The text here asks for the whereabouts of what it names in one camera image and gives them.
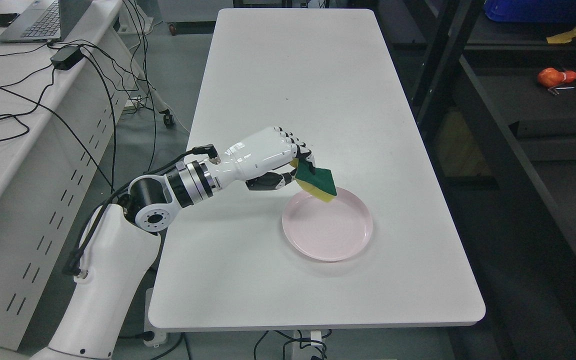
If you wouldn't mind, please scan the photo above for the blue plastic bin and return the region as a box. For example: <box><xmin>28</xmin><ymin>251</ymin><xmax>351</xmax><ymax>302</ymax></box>
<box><xmin>483</xmin><ymin>0</ymin><xmax>576</xmax><ymax>23</ymax></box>

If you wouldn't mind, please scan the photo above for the green yellow sponge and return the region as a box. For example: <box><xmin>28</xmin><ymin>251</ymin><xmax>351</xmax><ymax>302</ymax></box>
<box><xmin>289</xmin><ymin>158</ymin><xmax>338</xmax><ymax>203</ymax></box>

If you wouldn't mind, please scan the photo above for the grey laptop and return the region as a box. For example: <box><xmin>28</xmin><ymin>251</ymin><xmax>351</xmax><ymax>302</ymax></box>
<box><xmin>0</xmin><ymin>0</ymin><xmax>93</xmax><ymax>43</ymax></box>

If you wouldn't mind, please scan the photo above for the orange toy on shelf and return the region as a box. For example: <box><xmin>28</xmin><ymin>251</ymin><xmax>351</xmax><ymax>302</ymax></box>
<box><xmin>537</xmin><ymin>67</ymin><xmax>576</xmax><ymax>88</ymax></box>

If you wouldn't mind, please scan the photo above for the black metal rack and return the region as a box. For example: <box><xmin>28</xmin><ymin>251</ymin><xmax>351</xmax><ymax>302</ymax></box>
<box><xmin>404</xmin><ymin>0</ymin><xmax>576</xmax><ymax>360</ymax></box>

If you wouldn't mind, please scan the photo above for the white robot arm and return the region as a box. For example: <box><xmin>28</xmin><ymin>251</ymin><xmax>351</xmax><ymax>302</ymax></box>
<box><xmin>32</xmin><ymin>144</ymin><xmax>220</xmax><ymax>360</ymax></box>

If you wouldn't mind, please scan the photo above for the pink round plate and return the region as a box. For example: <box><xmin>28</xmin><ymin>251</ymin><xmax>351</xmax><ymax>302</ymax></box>
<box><xmin>281</xmin><ymin>187</ymin><xmax>374</xmax><ymax>262</ymax></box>

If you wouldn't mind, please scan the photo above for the white side desk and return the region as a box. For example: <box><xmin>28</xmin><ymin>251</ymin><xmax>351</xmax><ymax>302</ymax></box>
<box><xmin>0</xmin><ymin>0</ymin><xmax>131</xmax><ymax>351</ymax></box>

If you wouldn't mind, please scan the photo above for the black power adapter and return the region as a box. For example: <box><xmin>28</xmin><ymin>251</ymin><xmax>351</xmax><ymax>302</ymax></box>
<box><xmin>50</xmin><ymin>44</ymin><xmax>84</xmax><ymax>71</ymax></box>

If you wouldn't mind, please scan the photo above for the white power strip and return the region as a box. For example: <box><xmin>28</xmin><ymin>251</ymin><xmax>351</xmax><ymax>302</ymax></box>
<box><xmin>143</xmin><ymin>287</ymin><xmax>169</xmax><ymax>348</ymax></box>

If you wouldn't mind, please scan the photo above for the black looped cable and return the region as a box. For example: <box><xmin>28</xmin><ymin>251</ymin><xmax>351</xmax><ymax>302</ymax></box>
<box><xmin>0</xmin><ymin>114</ymin><xmax>30</xmax><ymax>145</ymax></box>

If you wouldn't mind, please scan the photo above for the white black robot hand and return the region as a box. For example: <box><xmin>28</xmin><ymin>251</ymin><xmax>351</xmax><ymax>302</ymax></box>
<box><xmin>206</xmin><ymin>127</ymin><xmax>316</xmax><ymax>190</ymax></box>

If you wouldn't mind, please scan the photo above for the yellow tape strip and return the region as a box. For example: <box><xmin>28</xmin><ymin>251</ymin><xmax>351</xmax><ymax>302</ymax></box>
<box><xmin>546</xmin><ymin>26</ymin><xmax>576</xmax><ymax>44</ymax></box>

